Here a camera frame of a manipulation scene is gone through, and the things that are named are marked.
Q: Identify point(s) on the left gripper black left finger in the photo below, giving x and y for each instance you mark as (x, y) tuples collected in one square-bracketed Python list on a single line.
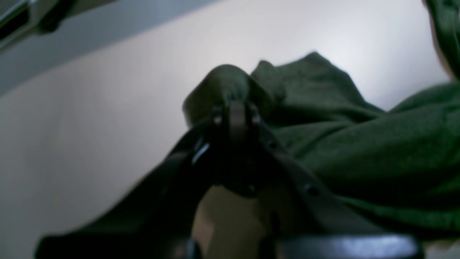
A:
[(154, 221)]

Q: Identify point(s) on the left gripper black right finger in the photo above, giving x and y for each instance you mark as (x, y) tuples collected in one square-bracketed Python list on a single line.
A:
[(305, 219)]

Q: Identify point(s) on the dark green t-shirt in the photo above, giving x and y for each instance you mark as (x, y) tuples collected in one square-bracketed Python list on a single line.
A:
[(357, 109)]

